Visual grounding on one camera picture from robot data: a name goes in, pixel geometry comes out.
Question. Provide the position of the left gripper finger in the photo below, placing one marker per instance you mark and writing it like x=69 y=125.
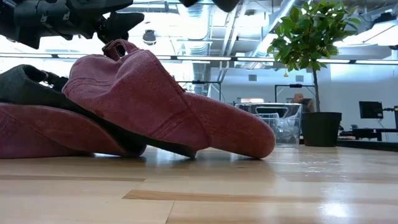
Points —
x=121 y=25

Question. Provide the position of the faded red baseball cap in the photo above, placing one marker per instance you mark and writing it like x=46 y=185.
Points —
x=140 y=93

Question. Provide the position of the dark olive baseball cap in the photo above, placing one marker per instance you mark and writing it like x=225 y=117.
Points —
x=18 y=87

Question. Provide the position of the dark maroon baseball cap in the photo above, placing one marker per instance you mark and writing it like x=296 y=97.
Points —
x=46 y=130

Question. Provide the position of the black ceiling dome fixture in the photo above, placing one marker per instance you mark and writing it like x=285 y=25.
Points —
x=149 y=37

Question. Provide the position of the horizontal light bar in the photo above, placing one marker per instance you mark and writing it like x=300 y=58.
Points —
x=202 y=58

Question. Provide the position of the green leafy potted tree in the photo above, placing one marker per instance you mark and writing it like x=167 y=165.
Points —
x=308 y=37

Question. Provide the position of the small yellow hanging tag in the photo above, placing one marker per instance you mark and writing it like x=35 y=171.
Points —
x=285 y=74

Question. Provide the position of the person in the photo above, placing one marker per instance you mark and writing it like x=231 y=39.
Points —
x=298 y=98

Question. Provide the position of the clear plastic bin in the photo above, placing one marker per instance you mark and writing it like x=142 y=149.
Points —
x=286 y=130

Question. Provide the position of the black plant pot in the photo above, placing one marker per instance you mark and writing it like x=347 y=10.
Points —
x=320 y=130

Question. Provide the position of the black computer monitor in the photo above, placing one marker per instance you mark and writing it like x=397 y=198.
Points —
x=370 y=109

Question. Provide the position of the black background desk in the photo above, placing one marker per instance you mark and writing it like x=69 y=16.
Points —
x=367 y=132

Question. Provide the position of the silver ventilation duct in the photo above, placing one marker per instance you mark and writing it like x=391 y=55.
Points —
x=200 y=74

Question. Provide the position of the wall vent grille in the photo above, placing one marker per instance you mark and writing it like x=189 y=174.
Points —
x=252 y=77
x=299 y=78

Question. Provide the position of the black gantry frame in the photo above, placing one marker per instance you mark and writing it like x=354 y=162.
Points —
x=295 y=85

